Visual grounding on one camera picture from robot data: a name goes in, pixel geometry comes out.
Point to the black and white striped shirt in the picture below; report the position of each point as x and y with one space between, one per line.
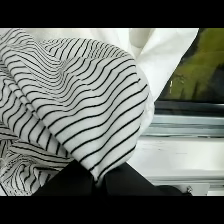
80 96

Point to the silver frame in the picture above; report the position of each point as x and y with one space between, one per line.
186 150

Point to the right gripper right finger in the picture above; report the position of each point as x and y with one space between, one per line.
133 183

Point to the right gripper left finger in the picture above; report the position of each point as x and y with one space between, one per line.
71 181

